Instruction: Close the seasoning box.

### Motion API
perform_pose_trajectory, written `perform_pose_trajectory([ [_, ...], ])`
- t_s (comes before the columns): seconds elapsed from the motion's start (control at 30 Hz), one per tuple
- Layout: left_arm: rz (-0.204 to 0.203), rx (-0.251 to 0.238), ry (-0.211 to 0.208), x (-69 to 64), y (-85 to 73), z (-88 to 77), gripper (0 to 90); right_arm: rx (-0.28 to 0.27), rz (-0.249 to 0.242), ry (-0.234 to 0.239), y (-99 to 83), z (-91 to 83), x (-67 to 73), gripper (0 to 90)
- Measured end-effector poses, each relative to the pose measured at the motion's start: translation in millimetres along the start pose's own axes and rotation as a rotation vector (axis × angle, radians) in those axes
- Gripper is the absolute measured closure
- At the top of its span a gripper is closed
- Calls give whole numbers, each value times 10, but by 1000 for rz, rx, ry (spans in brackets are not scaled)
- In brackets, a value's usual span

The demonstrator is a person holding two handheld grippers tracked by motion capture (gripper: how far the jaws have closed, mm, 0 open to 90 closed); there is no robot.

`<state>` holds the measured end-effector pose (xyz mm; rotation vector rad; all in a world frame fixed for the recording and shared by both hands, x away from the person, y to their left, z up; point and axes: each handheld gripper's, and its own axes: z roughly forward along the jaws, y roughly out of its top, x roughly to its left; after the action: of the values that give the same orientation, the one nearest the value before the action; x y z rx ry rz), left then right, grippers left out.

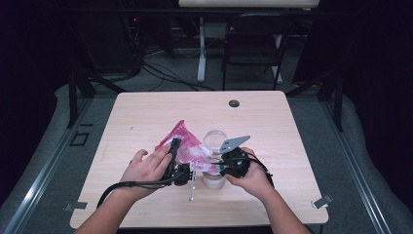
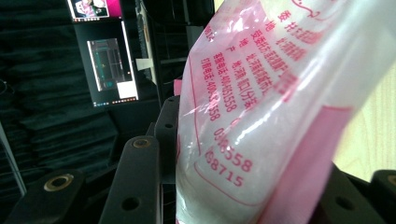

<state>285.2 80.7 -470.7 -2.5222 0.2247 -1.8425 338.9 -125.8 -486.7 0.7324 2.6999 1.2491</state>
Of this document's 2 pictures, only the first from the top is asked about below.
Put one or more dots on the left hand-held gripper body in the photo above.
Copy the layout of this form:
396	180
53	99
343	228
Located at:
181	174

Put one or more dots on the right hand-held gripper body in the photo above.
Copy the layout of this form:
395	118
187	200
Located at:
237	162

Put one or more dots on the clear glass jar with lid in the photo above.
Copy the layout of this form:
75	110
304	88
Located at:
214	182

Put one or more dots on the red and white plastic bag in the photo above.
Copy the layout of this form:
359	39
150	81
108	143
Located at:
190	146

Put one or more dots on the person's right hand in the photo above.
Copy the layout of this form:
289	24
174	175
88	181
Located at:
255	182

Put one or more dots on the person's left hand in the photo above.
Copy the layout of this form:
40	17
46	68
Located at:
146	172

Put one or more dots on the dark round table grommet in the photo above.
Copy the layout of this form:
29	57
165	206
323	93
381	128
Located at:
234	103

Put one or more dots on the grey and white tape strip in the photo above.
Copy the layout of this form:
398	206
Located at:
322	202

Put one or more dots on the black metal stand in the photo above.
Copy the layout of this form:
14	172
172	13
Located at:
73	97
338	100

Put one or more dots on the black folding chair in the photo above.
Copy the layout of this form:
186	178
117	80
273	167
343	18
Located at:
253	42

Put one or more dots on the dark cabinet with red light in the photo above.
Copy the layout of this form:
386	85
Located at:
107	42

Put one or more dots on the white desk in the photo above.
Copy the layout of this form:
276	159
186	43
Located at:
248	3

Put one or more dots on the metal floor rail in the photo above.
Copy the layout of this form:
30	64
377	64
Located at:
42	182
360	182

